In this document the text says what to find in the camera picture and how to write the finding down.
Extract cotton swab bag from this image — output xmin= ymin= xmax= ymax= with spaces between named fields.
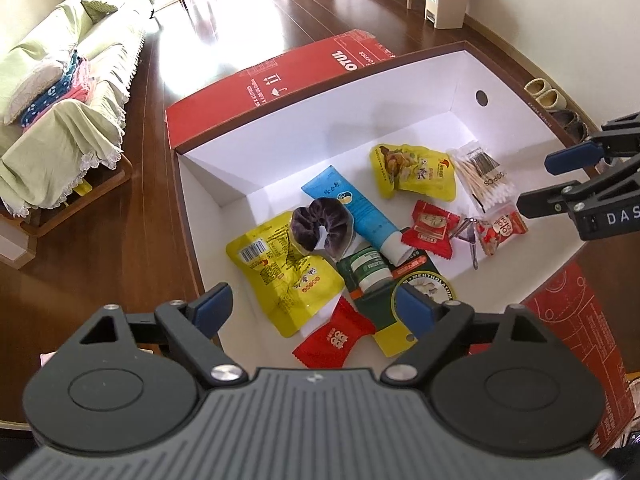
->
xmin=447 ymin=141 xmax=516 ymax=214

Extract small red white sachet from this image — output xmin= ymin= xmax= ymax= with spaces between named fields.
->
xmin=475 ymin=203 xmax=528 ymax=256

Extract green mentholatum balm card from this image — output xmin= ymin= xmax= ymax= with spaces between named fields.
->
xmin=336 ymin=246 xmax=456 ymax=358

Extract silver binder clip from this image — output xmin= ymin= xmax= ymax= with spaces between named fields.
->
xmin=449 ymin=217 xmax=480 ymax=270

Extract red hawthorn snack packet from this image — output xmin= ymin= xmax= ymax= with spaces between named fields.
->
xmin=401 ymin=200 xmax=461 ymax=260

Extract yellow barcode snack packet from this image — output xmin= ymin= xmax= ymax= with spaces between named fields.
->
xmin=226 ymin=211 xmax=345 ymax=338

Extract red candy packet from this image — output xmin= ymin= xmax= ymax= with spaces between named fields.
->
xmin=293 ymin=297 xmax=376 ymax=370

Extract blue white cream tube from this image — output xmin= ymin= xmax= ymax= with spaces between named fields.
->
xmin=302 ymin=166 xmax=413 ymax=266

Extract yellow chicken snack packet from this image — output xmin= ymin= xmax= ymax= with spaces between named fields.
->
xmin=369 ymin=144 xmax=457 ymax=202

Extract dark purple velvet scrunchie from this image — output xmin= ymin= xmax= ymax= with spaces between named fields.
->
xmin=290 ymin=197 xmax=354 ymax=261

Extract grey slippers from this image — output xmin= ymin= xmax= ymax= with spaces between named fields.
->
xmin=524 ymin=78 xmax=589 ymax=143

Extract brown white cardboard box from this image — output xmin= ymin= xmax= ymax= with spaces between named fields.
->
xmin=166 ymin=32 xmax=636 ymax=454

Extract folded colourful clothes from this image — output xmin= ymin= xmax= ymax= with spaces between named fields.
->
xmin=20 ymin=50 xmax=96 ymax=130

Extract green covered sofa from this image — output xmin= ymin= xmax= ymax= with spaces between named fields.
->
xmin=1 ymin=0 xmax=154 ymax=269

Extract white pillow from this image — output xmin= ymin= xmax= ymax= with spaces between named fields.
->
xmin=2 ymin=58 xmax=67 ymax=126

